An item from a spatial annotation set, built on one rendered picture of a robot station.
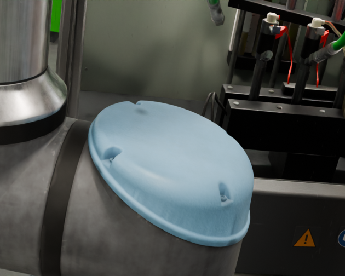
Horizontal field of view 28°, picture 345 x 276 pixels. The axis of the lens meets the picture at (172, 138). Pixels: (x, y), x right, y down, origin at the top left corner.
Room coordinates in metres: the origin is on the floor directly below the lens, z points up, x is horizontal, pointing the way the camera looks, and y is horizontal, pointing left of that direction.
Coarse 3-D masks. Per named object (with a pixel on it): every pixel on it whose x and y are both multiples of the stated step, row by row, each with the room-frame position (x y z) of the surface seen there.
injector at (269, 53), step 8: (264, 24) 1.12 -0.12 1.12; (272, 24) 1.11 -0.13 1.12; (264, 32) 1.11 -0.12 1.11; (264, 40) 1.11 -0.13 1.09; (272, 40) 1.12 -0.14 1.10; (256, 48) 1.13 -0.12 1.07; (264, 48) 1.11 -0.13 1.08; (272, 48) 1.12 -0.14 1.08; (256, 56) 1.12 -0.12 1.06; (264, 56) 1.10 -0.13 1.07; (256, 64) 1.12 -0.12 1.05; (264, 64) 1.12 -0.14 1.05; (256, 72) 1.12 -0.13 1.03; (264, 72) 1.12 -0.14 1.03; (256, 80) 1.12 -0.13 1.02; (256, 88) 1.12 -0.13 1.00; (256, 96) 1.12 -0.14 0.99
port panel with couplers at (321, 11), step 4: (320, 0) 1.43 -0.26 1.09; (324, 0) 1.43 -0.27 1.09; (328, 0) 1.43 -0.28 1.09; (332, 0) 1.40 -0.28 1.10; (320, 4) 1.43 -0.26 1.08; (324, 4) 1.43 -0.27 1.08; (328, 4) 1.43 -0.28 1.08; (320, 8) 1.43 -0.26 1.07; (324, 8) 1.43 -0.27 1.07; (328, 8) 1.43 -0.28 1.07; (344, 8) 1.44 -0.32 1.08; (316, 12) 1.43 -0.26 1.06; (320, 12) 1.43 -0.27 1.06; (324, 12) 1.43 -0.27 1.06; (328, 12) 1.43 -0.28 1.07; (344, 20) 1.44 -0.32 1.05
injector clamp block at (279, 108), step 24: (240, 96) 1.13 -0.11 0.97; (264, 96) 1.14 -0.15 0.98; (288, 96) 1.16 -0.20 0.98; (216, 120) 1.15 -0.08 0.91; (240, 120) 1.07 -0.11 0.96; (264, 120) 1.08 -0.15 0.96; (288, 120) 1.09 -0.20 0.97; (312, 120) 1.09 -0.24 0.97; (336, 120) 1.10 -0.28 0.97; (240, 144) 1.07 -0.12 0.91; (264, 144) 1.08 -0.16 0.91; (288, 144) 1.09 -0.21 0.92; (312, 144) 1.10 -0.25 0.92; (336, 144) 1.10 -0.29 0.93; (288, 168) 1.09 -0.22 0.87; (312, 168) 1.10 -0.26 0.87
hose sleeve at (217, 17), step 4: (208, 4) 1.00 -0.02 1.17; (212, 4) 1.00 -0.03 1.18; (216, 4) 1.00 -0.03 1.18; (220, 4) 1.02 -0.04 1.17; (212, 8) 1.01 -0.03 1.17; (216, 8) 1.01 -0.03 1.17; (220, 8) 1.03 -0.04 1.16; (212, 12) 1.02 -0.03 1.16; (216, 12) 1.02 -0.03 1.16; (220, 12) 1.03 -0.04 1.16; (212, 16) 1.04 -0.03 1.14; (216, 16) 1.04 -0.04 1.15; (220, 16) 1.04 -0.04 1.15; (216, 20) 1.05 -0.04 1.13; (220, 20) 1.06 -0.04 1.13
